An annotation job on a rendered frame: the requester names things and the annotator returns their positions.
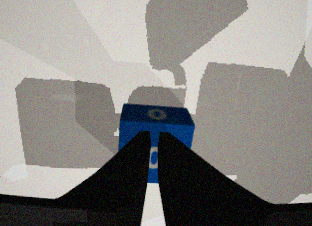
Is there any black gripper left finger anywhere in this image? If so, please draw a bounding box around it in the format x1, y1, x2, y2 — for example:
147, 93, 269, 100
0, 130, 151, 226

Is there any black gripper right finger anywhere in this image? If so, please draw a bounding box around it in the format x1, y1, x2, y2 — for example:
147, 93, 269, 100
157, 132, 312, 226

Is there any blue block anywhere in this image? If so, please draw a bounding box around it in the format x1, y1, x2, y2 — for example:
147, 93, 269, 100
119, 104, 195, 184

